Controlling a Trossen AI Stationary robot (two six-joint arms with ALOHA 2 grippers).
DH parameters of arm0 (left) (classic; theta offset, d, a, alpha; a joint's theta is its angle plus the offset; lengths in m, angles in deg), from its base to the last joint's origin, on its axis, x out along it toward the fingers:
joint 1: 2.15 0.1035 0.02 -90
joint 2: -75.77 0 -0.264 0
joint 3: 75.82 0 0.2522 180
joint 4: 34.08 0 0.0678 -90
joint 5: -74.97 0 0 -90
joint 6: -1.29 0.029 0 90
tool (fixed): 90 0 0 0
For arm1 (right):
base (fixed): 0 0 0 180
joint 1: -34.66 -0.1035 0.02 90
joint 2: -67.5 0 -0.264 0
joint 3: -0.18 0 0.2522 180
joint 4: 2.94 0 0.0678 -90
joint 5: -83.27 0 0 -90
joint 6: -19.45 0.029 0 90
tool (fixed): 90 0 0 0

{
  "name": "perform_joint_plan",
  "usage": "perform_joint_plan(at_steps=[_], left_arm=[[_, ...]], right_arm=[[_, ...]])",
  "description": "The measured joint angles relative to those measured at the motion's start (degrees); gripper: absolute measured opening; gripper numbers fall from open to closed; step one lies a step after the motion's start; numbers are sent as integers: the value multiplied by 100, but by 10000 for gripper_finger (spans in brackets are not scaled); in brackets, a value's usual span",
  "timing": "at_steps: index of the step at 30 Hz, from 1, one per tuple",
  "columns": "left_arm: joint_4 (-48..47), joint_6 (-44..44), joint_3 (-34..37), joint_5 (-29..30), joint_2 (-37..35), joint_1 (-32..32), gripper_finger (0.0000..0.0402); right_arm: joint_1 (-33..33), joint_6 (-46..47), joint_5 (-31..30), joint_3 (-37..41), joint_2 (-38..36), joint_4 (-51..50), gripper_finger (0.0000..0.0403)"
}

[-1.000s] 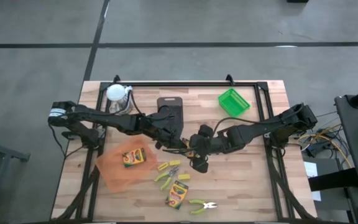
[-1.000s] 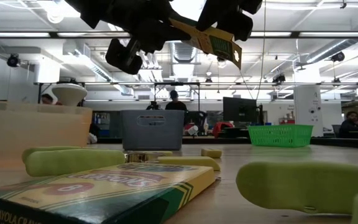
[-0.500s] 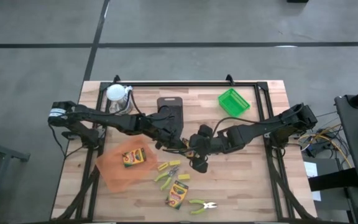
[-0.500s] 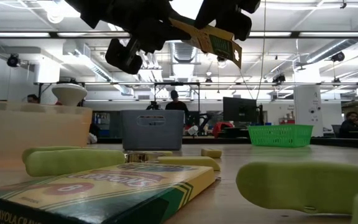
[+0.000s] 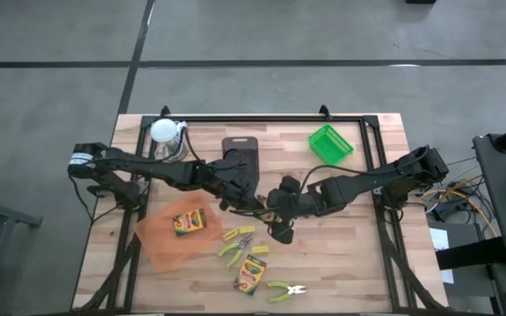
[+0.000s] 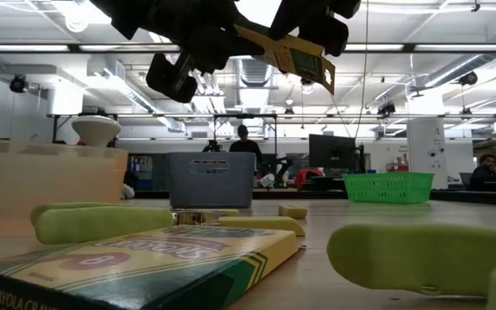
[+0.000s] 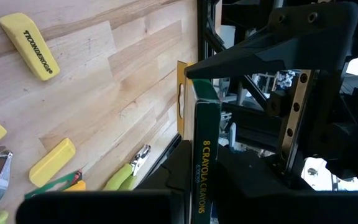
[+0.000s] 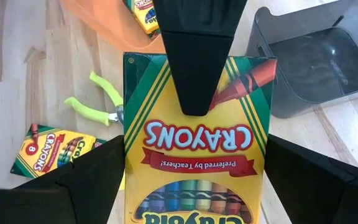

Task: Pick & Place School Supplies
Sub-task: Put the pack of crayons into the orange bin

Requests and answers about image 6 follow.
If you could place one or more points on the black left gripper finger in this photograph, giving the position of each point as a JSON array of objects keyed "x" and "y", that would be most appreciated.
[
  {"x": 170, "y": 79},
  {"x": 222, "y": 47}
]

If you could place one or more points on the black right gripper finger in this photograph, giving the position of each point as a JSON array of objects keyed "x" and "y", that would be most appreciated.
[
  {"x": 327, "y": 36},
  {"x": 291, "y": 17}
]

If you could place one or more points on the yellow green crayon box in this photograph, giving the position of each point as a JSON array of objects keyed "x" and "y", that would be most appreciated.
[
  {"x": 144, "y": 267},
  {"x": 293, "y": 58}
]

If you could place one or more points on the pale green block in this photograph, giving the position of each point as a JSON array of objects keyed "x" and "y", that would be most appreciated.
[
  {"x": 101, "y": 224},
  {"x": 424, "y": 258}
]

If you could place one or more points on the small black background robot arm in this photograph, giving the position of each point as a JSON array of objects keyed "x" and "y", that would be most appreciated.
[{"x": 283, "y": 168}]

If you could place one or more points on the black overhead light bar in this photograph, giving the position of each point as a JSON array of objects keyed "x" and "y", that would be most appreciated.
[{"x": 73, "y": 47}]

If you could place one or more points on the black monitor on stand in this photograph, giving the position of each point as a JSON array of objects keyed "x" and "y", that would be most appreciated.
[{"x": 332, "y": 150}]

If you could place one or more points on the dark grey plastic bin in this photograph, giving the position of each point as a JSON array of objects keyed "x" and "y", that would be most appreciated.
[{"x": 211, "y": 189}]

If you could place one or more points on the small white cylinder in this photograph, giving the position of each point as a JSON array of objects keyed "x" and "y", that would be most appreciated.
[{"x": 267, "y": 180}]

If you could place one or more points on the red bag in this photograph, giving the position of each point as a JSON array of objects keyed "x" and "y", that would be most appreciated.
[{"x": 306, "y": 176}]

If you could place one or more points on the white building pillar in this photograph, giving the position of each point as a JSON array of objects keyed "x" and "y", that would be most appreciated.
[{"x": 424, "y": 146}]

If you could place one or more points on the green plastic mesh basket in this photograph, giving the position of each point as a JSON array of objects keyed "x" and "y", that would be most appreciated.
[{"x": 388, "y": 187}]

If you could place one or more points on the orange translucent plastic bin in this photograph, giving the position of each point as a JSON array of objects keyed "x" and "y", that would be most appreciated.
[{"x": 37, "y": 185}]

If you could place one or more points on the seated person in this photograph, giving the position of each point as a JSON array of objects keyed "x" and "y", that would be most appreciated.
[{"x": 487, "y": 172}]

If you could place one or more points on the black metal table frame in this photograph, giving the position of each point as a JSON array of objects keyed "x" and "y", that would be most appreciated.
[{"x": 467, "y": 197}]

